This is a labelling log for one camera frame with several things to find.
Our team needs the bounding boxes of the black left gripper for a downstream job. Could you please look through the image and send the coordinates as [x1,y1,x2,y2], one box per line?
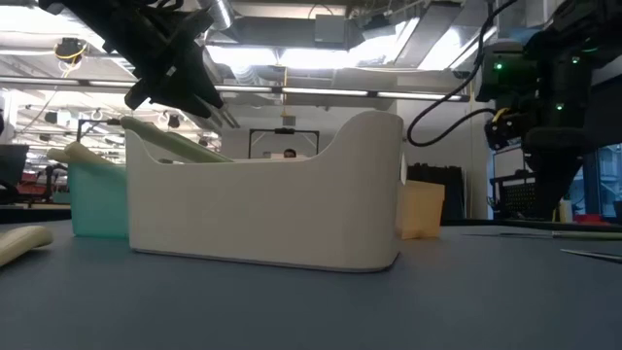
[104,0,225,120]

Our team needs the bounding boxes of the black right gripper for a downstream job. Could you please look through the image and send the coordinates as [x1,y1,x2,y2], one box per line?
[485,28,608,218]

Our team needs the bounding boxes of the yellow handled table knife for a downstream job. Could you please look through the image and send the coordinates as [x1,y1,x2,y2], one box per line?
[46,147,82,165]
[0,225,55,268]
[62,140,116,167]

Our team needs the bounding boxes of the teal green plastic bin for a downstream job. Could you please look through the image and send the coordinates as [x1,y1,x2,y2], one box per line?
[67,161,130,239]

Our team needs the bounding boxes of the black perforated cart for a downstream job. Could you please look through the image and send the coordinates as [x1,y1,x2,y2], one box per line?
[489,169,536,221]

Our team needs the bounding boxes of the black folded panels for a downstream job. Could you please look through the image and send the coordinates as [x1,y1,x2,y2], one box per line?
[406,163,468,223]

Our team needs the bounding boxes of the orange plastic bin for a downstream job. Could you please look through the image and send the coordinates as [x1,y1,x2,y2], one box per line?
[396,179,446,241]

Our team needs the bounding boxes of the long LED light bar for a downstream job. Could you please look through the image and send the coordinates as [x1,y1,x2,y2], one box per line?
[0,75,471,103]

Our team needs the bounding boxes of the white plastic bin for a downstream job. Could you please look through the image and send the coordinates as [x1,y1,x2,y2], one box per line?
[124,110,405,273]

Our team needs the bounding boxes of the grey ceiling unit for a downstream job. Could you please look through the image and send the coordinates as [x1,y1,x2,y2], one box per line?
[314,13,351,50]

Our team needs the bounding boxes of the black office chair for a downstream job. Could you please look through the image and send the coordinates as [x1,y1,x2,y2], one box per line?
[0,143,30,205]

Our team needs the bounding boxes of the yellow cord reel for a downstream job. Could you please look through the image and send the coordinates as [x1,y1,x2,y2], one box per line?
[52,37,88,67]

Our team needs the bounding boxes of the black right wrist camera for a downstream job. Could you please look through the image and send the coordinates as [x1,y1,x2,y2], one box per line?
[475,39,526,104]

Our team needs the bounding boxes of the black background rig frame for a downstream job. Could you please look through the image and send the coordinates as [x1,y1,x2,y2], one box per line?
[247,126,322,160]

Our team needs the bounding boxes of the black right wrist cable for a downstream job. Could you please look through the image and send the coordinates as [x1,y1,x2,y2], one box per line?
[406,0,519,148]

